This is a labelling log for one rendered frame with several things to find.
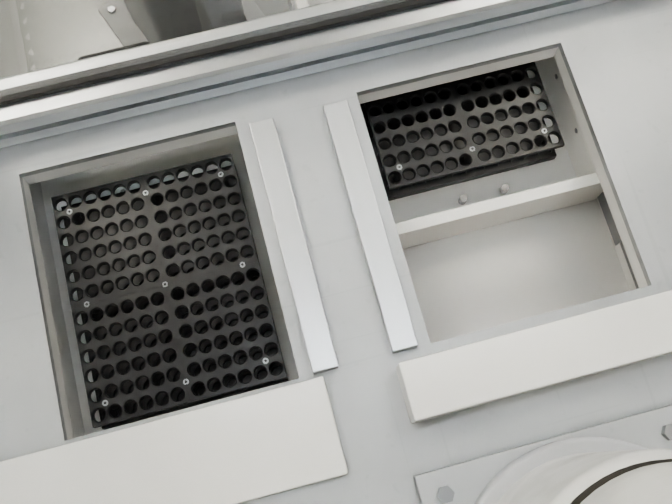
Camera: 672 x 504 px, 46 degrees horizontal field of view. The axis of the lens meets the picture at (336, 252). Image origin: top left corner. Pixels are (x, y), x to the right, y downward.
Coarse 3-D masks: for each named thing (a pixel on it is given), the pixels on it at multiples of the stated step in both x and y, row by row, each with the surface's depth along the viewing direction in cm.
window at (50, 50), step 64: (0, 0) 56; (64, 0) 58; (128, 0) 60; (192, 0) 62; (256, 0) 64; (320, 0) 67; (384, 0) 69; (0, 64) 64; (64, 64) 66; (128, 64) 68
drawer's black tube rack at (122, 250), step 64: (192, 192) 79; (64, 256) 75; (128, 256) 75; (192, 256) 75; (256, 256) 75; (128, 320) 73; (192, 320) 73; (256, 320) 73; (128, 384) 75; (192, 384) 72; (256, 384) 72
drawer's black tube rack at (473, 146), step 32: (416, 96) 79; (448, 96) 82; (480, 96) 79; (512, 96) 82; (544, 96) 79; (384, 128) 81; (416, 128) 78; (448, 128) 78; (480, 128) 78; (512, 128) 78; (544, 128) 78; (384, 160) 80; (416, 160) 77; (448, 160) 80; (480, 160) 77; (512, 160) 80; (544, 160) 81; (416, 192) 80
